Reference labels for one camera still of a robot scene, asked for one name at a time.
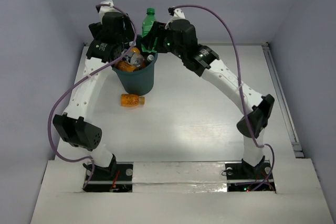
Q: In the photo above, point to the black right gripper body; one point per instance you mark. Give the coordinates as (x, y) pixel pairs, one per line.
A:
(170, 46)

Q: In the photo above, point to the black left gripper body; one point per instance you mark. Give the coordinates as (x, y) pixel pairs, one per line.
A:
(128, 41)

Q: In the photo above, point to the green soda bottle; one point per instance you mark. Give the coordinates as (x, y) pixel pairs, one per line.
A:
(147, 25)

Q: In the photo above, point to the yellow blue label bottle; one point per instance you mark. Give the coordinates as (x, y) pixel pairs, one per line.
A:
(135, 50)

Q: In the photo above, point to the orange label tea bottle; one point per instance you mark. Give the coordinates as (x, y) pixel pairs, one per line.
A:
(148, 59)

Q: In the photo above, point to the clear bottle black label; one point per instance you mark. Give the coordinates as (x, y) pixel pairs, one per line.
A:
(135, 59)

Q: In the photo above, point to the small orange juice bottle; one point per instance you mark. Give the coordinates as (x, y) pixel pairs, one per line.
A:
(125, 66)

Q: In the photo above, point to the small orange patterned bottle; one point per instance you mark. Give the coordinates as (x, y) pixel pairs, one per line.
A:
(131, 100)

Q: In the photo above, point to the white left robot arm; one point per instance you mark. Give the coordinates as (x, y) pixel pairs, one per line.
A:
(75, 126)

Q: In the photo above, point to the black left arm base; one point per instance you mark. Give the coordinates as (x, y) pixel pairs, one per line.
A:
(104, 182)

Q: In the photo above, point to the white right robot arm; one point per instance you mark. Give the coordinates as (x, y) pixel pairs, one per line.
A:
(255, 107)

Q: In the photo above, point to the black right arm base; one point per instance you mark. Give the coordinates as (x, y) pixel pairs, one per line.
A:
(242, 178)

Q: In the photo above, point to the dark green plastic bin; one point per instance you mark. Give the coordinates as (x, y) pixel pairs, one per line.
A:
(138, 82)

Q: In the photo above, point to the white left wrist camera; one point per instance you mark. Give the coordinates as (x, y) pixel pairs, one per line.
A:
(105, 7)

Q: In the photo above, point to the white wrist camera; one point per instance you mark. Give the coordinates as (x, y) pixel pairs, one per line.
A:
(176, 14)
(105, 7)

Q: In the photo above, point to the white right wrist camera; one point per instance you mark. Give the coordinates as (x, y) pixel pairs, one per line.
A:
(176, 14)

